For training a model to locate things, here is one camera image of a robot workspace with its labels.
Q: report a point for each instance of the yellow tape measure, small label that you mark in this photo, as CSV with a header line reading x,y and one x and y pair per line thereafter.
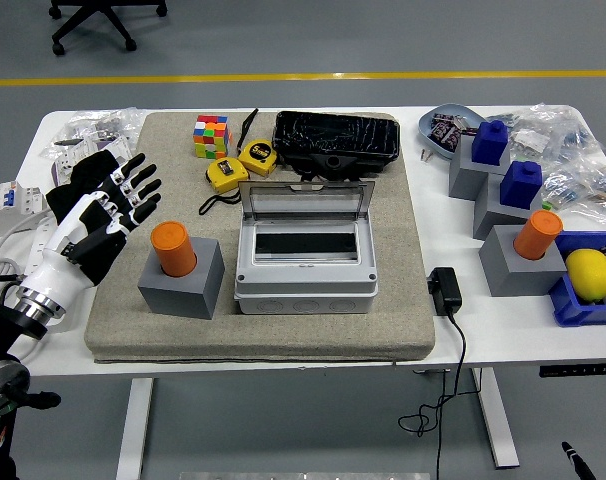
x,y
225,175

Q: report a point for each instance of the white table leg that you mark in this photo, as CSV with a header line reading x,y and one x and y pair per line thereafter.
x,y
498,430
133,430

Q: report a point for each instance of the plain grey block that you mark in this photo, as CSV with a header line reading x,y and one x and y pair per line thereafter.
x,y
488,220
465,180

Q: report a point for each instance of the white circuit breaker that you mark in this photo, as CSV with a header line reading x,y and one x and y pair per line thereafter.
x,y
8,205

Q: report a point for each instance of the small metal pins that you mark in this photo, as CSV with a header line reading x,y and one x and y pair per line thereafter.
x,y
427,154

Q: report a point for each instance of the grey electrical box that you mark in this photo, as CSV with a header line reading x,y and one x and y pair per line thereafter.
x,y
303,295

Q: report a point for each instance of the blue-grey dish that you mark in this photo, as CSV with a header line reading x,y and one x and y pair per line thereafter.
x,y
428,135

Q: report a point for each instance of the black cloth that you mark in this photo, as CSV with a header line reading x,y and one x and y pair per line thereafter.
x,y
60,200

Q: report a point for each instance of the black office chair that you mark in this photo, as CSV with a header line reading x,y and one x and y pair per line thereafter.
x,y
90,17

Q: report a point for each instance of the blue plastic block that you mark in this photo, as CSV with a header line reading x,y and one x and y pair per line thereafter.
x,y
520,187
489,145

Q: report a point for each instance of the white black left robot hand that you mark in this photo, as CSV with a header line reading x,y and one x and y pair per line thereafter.
x,y
63,245

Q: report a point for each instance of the blue storage bin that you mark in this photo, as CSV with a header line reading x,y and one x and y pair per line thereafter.
x,y
570,310

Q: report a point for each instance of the orange cylinder battery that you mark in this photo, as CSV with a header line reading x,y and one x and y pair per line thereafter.
x,y
173,247
538,235

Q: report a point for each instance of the grey-brown mat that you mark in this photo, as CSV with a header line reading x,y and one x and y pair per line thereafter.
x,y
333,335

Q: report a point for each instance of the large colourful puzzle cube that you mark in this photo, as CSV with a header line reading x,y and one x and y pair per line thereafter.
x,y
212,136

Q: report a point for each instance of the yellow tape measure, black face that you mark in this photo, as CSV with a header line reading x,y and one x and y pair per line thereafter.
x,y
257,156

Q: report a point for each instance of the clear bag of parts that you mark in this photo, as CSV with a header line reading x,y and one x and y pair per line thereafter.
x,y
583,190
83,122
558,125

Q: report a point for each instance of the black power adapter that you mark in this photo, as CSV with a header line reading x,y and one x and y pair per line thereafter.
x,y
445,292

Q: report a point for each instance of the black table control panel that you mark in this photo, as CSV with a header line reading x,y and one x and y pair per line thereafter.
x,y
578,370

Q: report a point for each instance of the yellow lemon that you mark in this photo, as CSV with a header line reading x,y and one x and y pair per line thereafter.
x,y
589,275

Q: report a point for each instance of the white socket plate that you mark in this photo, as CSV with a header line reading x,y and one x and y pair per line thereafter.
x,y
68,162

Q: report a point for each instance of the dark wrapped packets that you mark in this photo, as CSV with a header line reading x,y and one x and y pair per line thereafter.
x,y
445,131

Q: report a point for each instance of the white power strip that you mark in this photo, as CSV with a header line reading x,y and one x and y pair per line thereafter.
x,y
40,240

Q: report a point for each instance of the grey block with round hole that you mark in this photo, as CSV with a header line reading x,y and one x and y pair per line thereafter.
x,y
513,280
183,300

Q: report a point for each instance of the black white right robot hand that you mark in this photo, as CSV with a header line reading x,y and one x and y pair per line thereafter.
x,y
575,460

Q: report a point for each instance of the black glossy case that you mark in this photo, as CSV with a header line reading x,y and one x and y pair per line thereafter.
x,y
333,135

